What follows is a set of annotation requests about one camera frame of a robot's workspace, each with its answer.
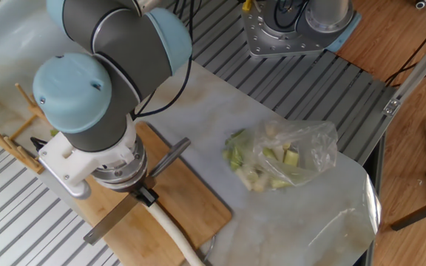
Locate black flat bar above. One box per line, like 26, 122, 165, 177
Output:
390, 191, 426, 232

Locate wooden peg rack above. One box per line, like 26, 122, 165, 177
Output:
0, 83, 50, 174

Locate slanted aluminium frame bar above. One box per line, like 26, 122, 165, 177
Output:
382, 21, 426, 117

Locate steel cleaver knife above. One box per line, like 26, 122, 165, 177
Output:
82, 137, 192, 246

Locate black floor cable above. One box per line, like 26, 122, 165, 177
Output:
385, 10, 426, 88

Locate metal hanging loop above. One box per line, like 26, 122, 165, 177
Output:
203, 234, 217, 262

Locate wooden cutting board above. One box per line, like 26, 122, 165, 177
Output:
72, 121, 233, 266

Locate long whole scallion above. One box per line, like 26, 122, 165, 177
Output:
49, 128, 207, 266

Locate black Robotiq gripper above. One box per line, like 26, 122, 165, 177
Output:
118, 179, 160, 208

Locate plastic bag of chopped scallions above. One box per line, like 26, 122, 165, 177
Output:
222, 118, 339, 193

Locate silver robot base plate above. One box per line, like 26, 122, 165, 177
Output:
240, 0, 332, 58

